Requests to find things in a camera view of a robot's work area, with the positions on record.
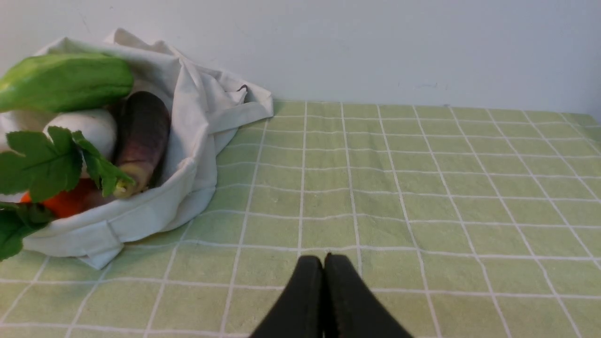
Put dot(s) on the purple eggplant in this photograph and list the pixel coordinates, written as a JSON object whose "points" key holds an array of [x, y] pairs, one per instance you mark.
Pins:
{"points": [[143, 132]]}

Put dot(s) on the orange carrot with leaves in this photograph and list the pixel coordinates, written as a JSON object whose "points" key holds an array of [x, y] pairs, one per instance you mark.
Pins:
{"points": [[23, 218]]}

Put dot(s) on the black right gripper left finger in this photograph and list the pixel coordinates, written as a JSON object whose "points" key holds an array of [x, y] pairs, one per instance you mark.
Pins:
{"points": [[296, 313]]}

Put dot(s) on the green checkered tablecloth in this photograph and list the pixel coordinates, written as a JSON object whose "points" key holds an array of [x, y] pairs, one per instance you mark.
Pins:
{"points": [[465, 222]]}

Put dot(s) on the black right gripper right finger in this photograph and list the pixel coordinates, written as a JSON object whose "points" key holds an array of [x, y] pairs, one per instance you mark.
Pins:
{"points": [[351, 309]]}

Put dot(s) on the white cloth bag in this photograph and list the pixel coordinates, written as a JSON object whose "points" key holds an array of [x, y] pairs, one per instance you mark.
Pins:
{"points": [[207, 106]]}

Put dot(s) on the white radish with leaves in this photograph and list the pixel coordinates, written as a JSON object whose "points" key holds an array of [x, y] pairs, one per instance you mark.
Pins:
{"points": [[53, 159]]}

